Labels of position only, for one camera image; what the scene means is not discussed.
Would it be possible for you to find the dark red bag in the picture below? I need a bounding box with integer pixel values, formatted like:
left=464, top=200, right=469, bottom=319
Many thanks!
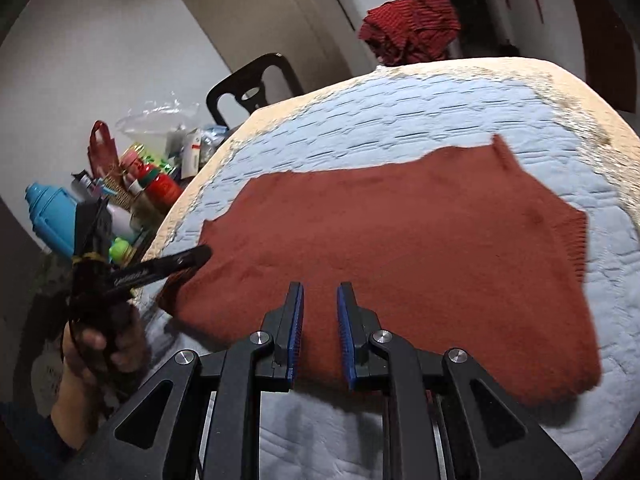
left=87, top=120, right=122, bottom=182

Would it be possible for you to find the red and green bottle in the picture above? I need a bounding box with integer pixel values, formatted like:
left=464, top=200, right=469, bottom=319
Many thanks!
left=141, top=161, right=184, bottom=211

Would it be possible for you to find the light blue quilted blanket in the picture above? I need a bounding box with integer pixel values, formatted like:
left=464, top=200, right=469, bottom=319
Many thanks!
left=135, top=65, right=640, bottom=480

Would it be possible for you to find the turquoise water bottle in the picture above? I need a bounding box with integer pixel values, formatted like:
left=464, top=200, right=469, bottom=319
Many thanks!
left=25, top=182, right=85, bottom=262

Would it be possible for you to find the green capped bottle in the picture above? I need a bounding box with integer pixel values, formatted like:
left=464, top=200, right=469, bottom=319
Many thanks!
left=108, top=237, right=133, bottom=265

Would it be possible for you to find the person's left hand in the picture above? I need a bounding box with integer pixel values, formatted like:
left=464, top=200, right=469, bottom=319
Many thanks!
left=61, top=305, right=152, bottom=378

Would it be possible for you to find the beige door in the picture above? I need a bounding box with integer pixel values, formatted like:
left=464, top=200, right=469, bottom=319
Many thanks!
left=170, top=0, right=363, bottom=98

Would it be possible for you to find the red striped cloth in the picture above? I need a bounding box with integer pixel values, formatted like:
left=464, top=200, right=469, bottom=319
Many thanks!
left=357, top=0, right=463, bottom=67

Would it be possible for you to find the clear plastic bag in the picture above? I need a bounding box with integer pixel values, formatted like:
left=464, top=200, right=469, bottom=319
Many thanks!
left=116, top=91, right=202, bottom=137

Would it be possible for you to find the rust brown knit sweater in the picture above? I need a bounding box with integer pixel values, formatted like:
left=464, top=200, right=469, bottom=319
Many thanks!
left=157, top=135, right=603, bottom=408

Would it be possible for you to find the white tube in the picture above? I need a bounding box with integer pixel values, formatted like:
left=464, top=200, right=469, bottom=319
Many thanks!
left=179, top=129, right=204, bottom=179

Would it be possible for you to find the black chair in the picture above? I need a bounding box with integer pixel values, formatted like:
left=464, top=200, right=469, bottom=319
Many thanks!
left=206, top=52, right=306, bottom=128

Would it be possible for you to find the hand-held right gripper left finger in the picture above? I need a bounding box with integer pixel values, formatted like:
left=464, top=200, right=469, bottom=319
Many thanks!
left=60, top=281, right=306, bottom=480

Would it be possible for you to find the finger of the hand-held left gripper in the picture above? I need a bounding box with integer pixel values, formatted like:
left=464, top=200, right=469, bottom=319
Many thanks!
left=102, top=245, right=213, bottom=297

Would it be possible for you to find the beige fringed table cover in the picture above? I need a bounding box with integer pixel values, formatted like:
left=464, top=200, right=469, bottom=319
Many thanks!
left=140, top=57, right=640, bottom=281

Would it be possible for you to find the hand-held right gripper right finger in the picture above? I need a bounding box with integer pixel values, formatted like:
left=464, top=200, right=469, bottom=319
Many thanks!
left=336, top=281, right=583, bottom=480

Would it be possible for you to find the white bottle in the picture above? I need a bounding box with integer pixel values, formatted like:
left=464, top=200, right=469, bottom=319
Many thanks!
left=106, top=204, right=137, bottom=242

